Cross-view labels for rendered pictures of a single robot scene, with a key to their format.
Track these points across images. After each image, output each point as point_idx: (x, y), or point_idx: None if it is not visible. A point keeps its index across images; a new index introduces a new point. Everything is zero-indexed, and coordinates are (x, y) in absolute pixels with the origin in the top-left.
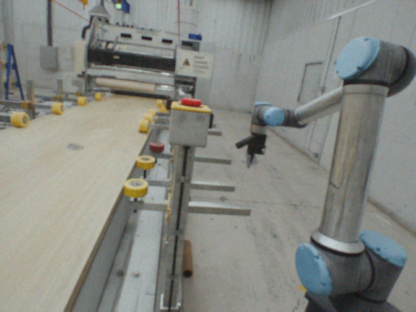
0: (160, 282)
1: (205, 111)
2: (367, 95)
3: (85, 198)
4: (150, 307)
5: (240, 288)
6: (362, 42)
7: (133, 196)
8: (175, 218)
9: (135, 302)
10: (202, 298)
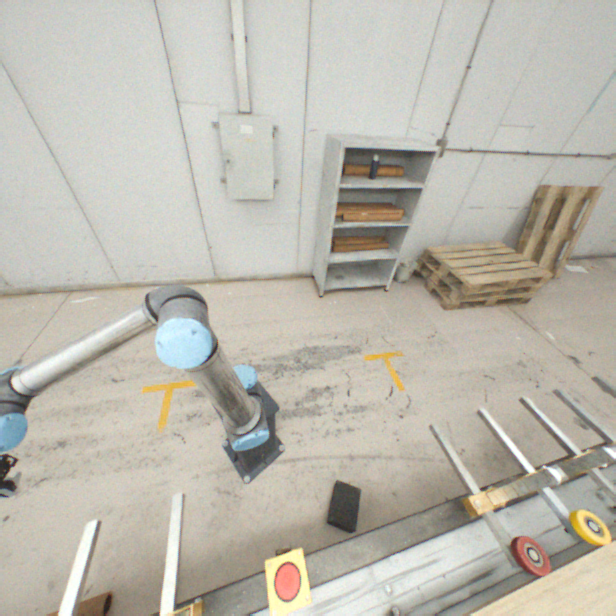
0: (259, 605)
1: (303, 554)
2: (217, 358)
3: None
4: (268, 611)
5: (148, 504)
6: (192, 338)
7: None
8: None
9: None
10: (153, 562)
